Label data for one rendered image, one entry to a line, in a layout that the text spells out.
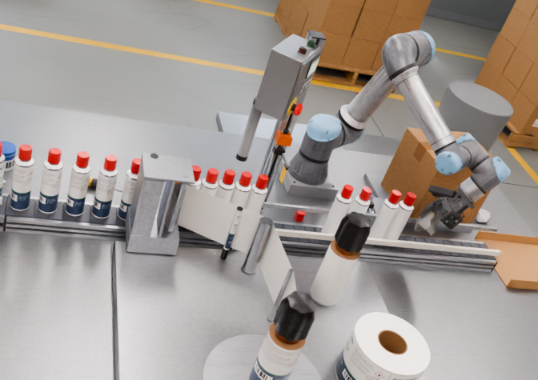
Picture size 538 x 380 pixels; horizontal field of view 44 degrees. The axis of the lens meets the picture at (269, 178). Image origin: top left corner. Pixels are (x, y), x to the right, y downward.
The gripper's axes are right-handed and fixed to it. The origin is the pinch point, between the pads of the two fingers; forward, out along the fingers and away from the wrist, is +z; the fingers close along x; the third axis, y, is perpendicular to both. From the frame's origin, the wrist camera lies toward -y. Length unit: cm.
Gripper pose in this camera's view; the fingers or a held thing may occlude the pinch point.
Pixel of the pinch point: (416, 226)
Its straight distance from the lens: 233.4
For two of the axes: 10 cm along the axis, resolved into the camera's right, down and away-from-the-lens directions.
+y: 2.0, 5.9, -7.8
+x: 6.7, 5.0, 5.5
